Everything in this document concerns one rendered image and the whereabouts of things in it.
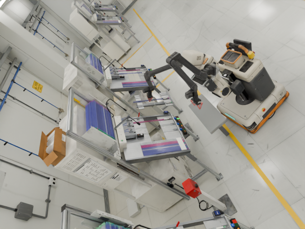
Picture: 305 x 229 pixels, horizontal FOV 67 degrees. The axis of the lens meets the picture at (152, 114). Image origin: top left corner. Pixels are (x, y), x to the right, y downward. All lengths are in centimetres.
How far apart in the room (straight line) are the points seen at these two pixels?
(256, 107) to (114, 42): 490
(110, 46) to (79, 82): 372
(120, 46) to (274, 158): 536
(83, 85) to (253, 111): 231
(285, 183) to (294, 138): 52
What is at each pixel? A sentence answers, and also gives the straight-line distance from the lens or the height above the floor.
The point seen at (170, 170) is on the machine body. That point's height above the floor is 62.
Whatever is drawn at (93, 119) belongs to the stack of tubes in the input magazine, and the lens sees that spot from 241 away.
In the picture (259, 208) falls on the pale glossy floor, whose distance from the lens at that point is 289.
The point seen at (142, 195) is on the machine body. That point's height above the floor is 61.
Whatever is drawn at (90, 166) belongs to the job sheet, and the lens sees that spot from 242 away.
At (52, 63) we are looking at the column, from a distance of 547.
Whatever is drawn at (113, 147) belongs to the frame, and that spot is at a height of 139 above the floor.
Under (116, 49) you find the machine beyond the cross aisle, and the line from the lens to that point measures 713.
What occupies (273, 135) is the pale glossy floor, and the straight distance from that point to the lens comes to 314.
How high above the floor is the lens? 267
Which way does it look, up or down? 36 degrees down
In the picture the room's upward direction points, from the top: 51 degrees counter-clockwise
